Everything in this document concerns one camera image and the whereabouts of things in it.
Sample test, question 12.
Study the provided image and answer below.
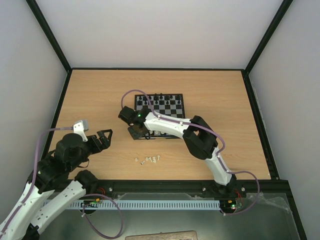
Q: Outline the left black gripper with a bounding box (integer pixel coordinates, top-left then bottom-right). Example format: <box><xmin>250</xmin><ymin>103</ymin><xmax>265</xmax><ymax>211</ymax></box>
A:
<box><xmin>68</xmin><ymin>129</ymin><xmax>114</xmax><ymax>171</ymax></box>

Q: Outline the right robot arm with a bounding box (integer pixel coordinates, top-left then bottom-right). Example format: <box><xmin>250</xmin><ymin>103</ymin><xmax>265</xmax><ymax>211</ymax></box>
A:
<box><xmin>118</xmin><ymin>106</ymin><xmax>237</xmax><ymax>196</ymax></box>

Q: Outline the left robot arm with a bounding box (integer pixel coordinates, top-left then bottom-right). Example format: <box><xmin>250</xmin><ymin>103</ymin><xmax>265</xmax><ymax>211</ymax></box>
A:
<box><xmin>0</xmin><ymin>129</ymin><xmax>113</xmax><ymax>240</ymax></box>

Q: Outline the white chess pieces pile centre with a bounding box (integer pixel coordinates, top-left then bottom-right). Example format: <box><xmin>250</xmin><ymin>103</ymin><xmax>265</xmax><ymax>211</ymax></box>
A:
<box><xmin>145</xmin><ymin>155</ymin><xmax>161</xmax><ymax>163</ymax></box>

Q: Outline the black chess pieces row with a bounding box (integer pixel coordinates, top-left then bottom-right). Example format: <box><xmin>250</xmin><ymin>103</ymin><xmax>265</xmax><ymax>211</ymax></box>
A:
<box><xmin>134</xmin><ymin>93</ymin><xmax>184</xmax><ymax>106</ymax></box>

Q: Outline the left controller board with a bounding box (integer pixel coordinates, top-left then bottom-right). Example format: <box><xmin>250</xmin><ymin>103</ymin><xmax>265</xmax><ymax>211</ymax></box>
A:
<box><xmin>80</xmin><ymin>198</ymin><xmax>103</xmax><ymax>208</ymax></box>

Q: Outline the right green controller board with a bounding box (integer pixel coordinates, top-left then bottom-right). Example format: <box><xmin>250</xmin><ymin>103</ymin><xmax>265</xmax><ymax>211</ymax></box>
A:
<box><xmin>222</xmin><ymin>198</ymin><xmax>244</xmax><ymax>210</ymax></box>

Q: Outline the black and silver chessboard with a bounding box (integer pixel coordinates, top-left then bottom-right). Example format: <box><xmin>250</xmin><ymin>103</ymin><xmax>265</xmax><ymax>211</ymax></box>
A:
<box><xmin>134</xmin><ymin>102</ymin><xmax>186</xmax><ymax>140</ymax></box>

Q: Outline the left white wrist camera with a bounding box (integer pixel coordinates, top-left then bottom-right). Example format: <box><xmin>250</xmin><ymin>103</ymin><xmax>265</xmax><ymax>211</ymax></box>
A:
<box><xmin>72</xmin><ymin>119</ymin><xmax>89</xmax><ymax>142</ymax></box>

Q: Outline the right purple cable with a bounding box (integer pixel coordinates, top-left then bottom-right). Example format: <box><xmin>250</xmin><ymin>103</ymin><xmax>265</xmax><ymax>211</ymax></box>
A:
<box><xmin>121</xmin><ymin>89</ymin><xmax>261</xmax><ymax>216</ymax></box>

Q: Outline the purple cable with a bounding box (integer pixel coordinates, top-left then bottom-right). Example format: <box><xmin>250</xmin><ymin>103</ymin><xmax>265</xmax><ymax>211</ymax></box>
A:
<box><xmin>121</xmin><ymin>89</ymin><xmax>261</xmax><ymax>216</ymax></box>
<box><xmin>0</xmin><ymin>126</ymin><xmax>124</xmax><ymax>238</ymax></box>

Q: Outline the light blue cable duct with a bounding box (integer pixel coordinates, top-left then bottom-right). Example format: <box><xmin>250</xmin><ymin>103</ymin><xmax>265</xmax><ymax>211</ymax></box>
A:
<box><xmin>42</xmin><ymin>198</ymin><xmax>221</xmax><ymax>211</ymax></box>

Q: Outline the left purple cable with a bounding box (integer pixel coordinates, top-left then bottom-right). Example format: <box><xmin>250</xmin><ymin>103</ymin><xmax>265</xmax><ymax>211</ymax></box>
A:
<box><xmin>0</xmin><ymin>126</ymin><xmax>124</xmax><ymax>238</ymax></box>

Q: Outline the black aluminium frame rail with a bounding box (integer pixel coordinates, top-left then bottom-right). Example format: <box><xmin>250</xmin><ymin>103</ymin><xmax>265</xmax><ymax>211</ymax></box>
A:
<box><xmin>4</xmin><ymin>178</ymin><xmax>307</xmax><ymax>240</ymax></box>

